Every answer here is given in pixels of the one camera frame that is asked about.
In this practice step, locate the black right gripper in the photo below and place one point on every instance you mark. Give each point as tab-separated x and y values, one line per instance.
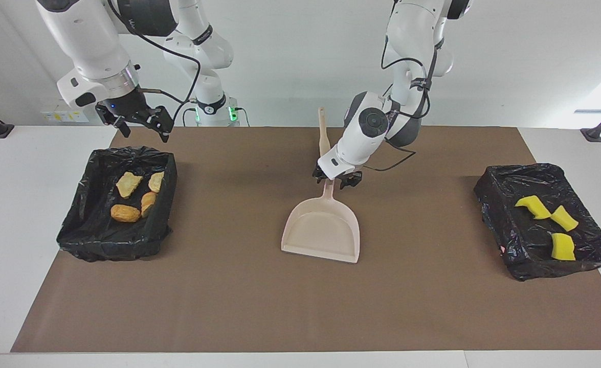
131	110

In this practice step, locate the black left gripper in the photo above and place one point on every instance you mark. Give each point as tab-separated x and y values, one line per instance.
338	176

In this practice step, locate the beige hand brush black bristles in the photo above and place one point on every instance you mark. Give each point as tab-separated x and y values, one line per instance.
324	138

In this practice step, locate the beige plastic dustpan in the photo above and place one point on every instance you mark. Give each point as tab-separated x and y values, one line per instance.
320	230

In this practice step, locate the pale bread piece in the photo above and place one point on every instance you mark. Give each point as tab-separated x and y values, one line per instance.
156	182

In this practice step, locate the pale yellow bread chunk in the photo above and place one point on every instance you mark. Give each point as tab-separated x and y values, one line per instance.
128	185

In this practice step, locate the orange striped bread piece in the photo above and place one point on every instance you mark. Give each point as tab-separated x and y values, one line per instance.
148	203

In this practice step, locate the brown oval bread piece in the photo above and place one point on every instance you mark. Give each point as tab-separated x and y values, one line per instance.
125	213

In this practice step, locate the yellow sponge piece large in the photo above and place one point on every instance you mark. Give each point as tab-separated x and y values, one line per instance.
534	207

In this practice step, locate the yellow sponge piece notched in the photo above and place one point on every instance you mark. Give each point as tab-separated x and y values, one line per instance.
564	219

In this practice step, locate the yellow sponge piece blocky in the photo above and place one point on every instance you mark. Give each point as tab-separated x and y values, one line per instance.
562	247

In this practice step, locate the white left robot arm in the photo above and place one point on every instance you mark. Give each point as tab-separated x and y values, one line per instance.
361	138

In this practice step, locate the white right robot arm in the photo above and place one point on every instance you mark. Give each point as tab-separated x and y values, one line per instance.
90	46

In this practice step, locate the black bag lined bin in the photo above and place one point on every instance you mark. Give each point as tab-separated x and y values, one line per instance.
95	235

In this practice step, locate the black bag bin pink spot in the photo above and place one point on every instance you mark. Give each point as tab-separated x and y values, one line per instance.
535	255

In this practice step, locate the brown table mat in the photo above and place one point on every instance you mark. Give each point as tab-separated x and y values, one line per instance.
300	306

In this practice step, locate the white wall socket box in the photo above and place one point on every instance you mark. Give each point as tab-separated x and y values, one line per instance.
54	116

